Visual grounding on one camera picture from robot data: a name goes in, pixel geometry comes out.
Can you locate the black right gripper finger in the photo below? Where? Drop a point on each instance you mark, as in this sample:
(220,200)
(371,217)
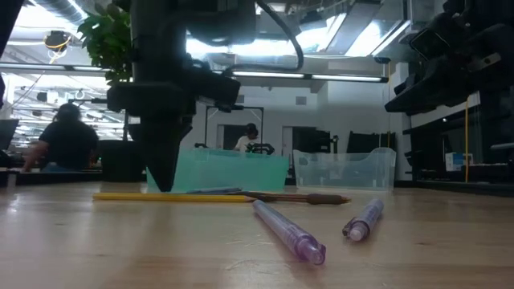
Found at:
(429,92)

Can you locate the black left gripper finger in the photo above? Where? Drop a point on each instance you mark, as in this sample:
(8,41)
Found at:
(164,152)

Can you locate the yellow pencil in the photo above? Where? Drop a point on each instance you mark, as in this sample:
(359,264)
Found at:
(172,197)

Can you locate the grey-blue pen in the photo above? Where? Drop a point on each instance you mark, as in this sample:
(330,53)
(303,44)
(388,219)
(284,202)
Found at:
(217,190)

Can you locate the green translucent plastic bin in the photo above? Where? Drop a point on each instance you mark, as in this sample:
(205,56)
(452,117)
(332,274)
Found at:
(241,172)

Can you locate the pale lavender translucent pen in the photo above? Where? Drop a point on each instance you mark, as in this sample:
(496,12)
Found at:
(365,218)

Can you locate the purple translucent pen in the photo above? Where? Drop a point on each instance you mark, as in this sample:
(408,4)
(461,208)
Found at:
(289,233)

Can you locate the dark brown pen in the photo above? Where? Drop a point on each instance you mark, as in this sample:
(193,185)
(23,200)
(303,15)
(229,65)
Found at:
(317,198)

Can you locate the black background robot arm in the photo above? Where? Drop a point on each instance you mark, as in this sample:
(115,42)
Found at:
(261,149)

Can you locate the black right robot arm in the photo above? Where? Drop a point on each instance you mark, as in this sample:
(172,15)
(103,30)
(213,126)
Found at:
(498,40)

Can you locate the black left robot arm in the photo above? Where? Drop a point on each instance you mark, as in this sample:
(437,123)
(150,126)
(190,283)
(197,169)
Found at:
(221,20)

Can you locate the black plant pot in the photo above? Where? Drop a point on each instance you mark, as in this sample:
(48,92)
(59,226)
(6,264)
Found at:
(120,160)

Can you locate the green leafy artificial plant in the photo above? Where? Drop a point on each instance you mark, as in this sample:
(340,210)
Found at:
(106,40)

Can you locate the black shelving unit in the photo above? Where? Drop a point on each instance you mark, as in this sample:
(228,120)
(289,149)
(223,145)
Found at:
(425,160)

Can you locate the white box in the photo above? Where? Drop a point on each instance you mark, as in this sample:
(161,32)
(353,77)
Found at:
(454,161)

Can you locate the black monitor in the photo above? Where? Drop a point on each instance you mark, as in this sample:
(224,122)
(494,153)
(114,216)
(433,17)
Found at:
(317,140)
(369,142)

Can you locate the person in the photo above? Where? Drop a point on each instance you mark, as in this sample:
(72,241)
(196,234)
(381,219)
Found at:
(245,142)
(68,140)

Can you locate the dark workbench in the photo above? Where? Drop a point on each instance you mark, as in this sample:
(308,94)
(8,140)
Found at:
(52,177)

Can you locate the clear plastic bin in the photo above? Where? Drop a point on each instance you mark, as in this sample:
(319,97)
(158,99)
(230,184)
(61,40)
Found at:
(345,172)

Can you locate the long ceiling light strip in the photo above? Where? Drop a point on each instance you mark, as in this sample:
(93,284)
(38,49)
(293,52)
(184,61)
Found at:
(281,75)
(40,67)

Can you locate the black laptop screen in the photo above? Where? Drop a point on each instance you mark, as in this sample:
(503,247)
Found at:
(8,134)

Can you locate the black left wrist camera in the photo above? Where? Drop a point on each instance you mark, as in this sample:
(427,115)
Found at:
(217,86)

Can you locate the black gantry frame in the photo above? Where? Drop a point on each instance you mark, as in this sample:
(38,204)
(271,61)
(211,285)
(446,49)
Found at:
(235,107)

